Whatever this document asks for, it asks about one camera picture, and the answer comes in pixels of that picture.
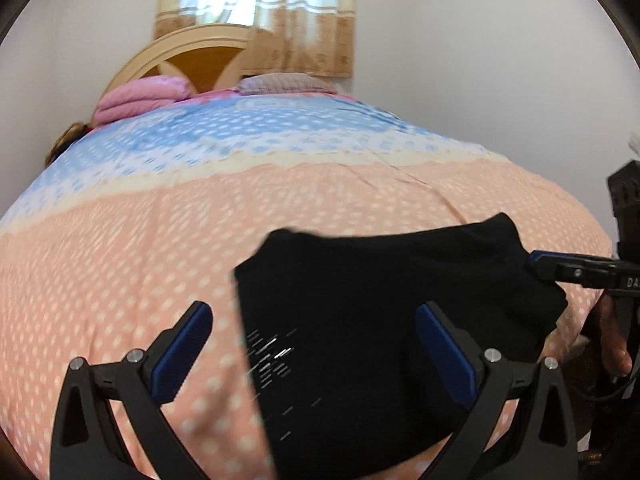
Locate black pants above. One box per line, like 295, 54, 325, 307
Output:
234, 214, 567, 479

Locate person's right hand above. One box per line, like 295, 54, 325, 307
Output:
594, 295, 632, 377

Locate polka dot bed cover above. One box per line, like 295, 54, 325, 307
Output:
1, 94, 613, 479

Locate brown plush item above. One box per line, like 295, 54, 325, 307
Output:
44, 122, 92, 168

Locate pink folded blanket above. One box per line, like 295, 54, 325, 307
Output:
92, 75, 194, 127

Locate beige window curtain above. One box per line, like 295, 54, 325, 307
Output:
154, 0, 356, 78

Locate striped pillow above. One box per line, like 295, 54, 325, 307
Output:
235, 73, 336, 96

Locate cream wooden headboard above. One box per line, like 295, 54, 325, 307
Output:
104, 24, 254, 94

